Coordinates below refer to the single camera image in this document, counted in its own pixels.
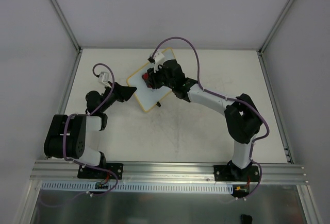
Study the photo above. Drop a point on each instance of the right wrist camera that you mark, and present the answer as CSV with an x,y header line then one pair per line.
x,y
157,59

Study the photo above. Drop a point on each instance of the yellow framed whiteboard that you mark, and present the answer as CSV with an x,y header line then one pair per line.
x,y
146,97

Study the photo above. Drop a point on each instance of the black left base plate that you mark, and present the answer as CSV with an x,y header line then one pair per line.
x,y
89,173

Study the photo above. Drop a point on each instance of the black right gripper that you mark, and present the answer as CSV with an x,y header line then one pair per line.
x,y
154,77

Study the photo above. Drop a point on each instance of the right aluminium frame post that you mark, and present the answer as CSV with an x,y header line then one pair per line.
x,y
275,27

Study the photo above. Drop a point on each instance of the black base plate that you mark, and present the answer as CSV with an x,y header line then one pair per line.
x,y
89,173
230,173

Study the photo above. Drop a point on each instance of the black object at bottom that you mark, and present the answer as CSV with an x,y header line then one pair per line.
x,y
246,219

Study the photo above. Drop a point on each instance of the white slotted cable duct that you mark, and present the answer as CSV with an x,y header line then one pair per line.
x,y
93,186

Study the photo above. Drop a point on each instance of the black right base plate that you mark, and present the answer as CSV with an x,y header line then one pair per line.
x,y
230,173

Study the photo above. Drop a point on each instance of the aluminium mounting rail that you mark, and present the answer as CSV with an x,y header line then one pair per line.
x,y
170,172

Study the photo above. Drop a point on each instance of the aluminium frame post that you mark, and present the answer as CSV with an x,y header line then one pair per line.
x,y
275,27
67,28

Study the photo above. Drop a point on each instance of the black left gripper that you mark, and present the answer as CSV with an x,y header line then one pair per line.
x,y
119,93

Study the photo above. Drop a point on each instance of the left aluminium frame post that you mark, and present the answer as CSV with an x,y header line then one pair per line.
x,y
67,28

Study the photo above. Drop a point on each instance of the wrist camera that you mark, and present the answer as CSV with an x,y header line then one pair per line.
x,y
157,59
103,78

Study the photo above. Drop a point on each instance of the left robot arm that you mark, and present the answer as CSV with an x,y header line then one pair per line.
x,y
66,137

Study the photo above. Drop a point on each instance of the red whiteboard eraser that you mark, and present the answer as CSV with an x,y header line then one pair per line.
x,y
148,80

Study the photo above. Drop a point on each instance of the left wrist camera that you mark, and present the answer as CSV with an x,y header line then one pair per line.
x,y
103,78

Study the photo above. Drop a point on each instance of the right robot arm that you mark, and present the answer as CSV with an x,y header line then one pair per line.
x,y
242,122

